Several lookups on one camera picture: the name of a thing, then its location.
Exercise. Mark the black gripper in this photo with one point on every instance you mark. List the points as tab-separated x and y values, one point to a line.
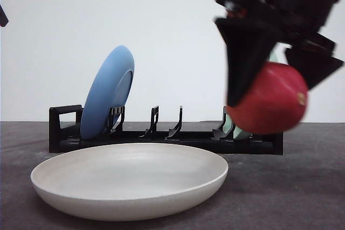
254	26

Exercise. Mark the white plate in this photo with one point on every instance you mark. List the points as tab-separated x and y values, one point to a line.
127	181

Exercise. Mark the green plate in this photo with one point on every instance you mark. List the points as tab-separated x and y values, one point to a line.
277	54

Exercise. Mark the blue plate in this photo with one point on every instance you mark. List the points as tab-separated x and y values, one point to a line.
109	88

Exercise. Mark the black dish rack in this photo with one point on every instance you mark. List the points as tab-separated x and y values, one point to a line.
65	136

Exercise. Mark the black object at left edge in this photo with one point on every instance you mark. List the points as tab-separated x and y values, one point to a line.
3	18

